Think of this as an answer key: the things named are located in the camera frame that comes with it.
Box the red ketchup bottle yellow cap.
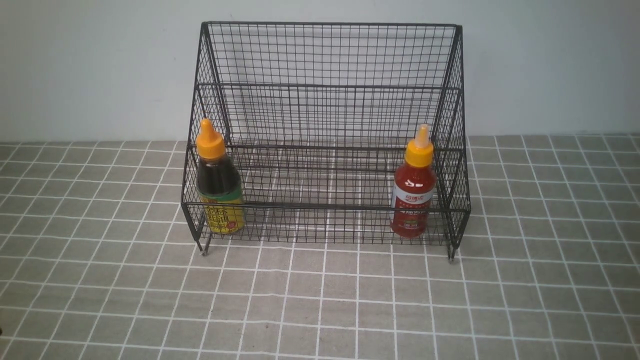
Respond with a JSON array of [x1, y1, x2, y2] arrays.
[[390, 124, 437, 239]]

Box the dark soy sauce bottle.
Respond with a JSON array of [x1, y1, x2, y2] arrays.
[[195, 118, 245, 235]]

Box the grey checkered tablecloth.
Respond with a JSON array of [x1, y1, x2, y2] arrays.
[[1, 134, 639, 360]]

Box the black wire mesh shelf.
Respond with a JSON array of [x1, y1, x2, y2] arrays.
[[180, 21, 472, 262]]

